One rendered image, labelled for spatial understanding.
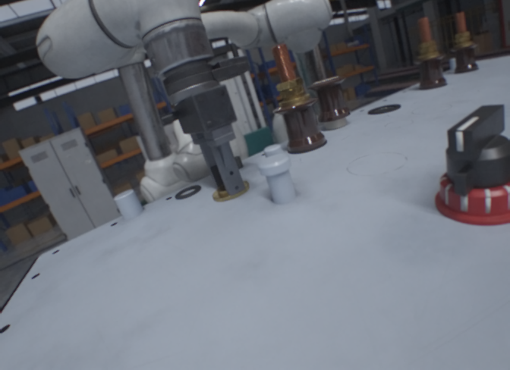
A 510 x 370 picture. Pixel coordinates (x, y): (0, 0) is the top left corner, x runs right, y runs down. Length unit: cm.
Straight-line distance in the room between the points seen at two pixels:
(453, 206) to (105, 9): 45
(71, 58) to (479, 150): 50
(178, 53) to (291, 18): 56
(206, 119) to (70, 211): 481
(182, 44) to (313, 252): 29
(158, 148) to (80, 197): 399
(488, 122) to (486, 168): 3
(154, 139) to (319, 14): 73
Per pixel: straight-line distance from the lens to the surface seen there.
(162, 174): 108
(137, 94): 105
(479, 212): 24
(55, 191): 506
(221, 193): 41
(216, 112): 34
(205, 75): 37
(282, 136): 132
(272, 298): 20
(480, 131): 23
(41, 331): 34
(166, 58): 37
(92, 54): 46
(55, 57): 50
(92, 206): 501
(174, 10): 38
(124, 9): 40
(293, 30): 88
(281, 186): 31
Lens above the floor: 150
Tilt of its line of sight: 18 degrees down
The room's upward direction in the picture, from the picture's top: 19 degrees counter-clockwise
